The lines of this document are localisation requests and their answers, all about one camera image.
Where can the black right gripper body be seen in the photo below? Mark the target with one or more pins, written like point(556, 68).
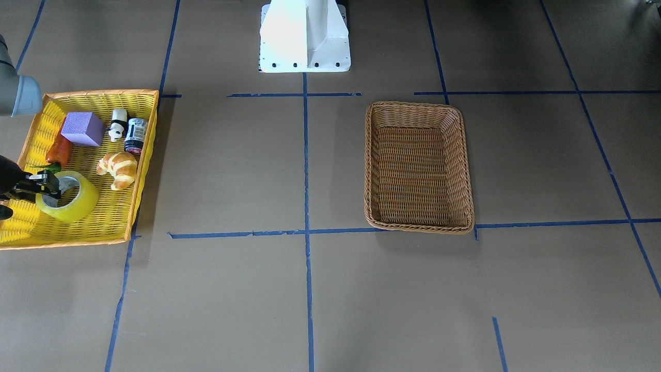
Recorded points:
point(9, 176)

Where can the yellow tape roll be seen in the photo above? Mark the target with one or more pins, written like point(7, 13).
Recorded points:
point(79, 207)

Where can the white pillar mount base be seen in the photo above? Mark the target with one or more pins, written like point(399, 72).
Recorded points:
point(304, 37)

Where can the small black labelled can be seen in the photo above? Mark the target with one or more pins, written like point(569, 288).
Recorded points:
point(135, 136)

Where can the toy croissant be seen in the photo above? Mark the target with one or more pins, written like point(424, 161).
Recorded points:
point(122, 166)

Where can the purple foam cube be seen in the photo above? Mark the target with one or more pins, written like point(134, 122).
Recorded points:
point(83, 129)

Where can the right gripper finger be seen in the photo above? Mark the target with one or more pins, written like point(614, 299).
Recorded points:
point(45, 180)
point(27, 195)

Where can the toy orange carrot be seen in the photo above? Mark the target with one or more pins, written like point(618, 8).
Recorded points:
point(57, 156)

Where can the yellow plastic woven basket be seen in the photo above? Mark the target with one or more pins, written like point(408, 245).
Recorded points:
point(112, 219)

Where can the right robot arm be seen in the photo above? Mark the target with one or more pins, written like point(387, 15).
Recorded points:
point(21, 95)

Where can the toy panda figure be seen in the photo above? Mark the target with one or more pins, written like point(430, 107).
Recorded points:
point(118, 125)

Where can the brown wicker basket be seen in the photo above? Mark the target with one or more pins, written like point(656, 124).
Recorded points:
point(417, 169)

